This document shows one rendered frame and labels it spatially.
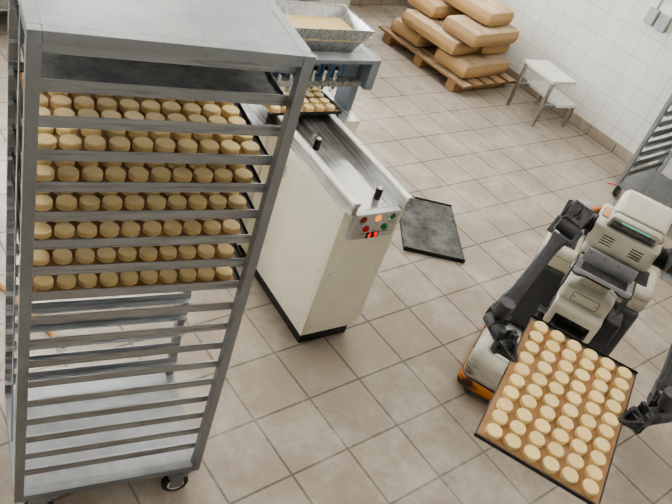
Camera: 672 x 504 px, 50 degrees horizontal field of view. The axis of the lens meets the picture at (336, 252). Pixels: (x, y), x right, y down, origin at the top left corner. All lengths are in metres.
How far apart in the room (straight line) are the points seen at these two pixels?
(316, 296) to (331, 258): 0.23
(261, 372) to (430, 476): 0.89
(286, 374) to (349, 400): 0.32
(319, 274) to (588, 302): 1.18
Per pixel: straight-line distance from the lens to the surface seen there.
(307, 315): 3.43
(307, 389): 3.42
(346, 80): 3.67
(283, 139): 1.88
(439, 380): 3.74
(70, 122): 1.77
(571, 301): 3.36
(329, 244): 3.17
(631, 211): 3.06
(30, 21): 1.66
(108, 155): 1.83
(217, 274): 2.23
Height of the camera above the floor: 2.50
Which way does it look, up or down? 36 degrees down
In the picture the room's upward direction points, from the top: 20 degrees clockwise
